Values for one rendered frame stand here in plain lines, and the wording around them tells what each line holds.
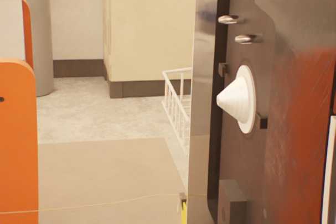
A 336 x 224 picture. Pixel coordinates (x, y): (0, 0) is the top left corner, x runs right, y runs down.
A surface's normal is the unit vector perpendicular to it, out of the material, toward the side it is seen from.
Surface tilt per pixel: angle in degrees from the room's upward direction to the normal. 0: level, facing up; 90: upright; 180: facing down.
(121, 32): 90
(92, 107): 0
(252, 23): 90
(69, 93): 0
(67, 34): 90
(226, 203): 90
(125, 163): 0
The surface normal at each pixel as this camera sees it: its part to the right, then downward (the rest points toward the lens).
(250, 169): -0.99, 0.04
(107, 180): 0.03, -0.93
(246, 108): -0.48, 0.33
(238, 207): 0.17, 0.37
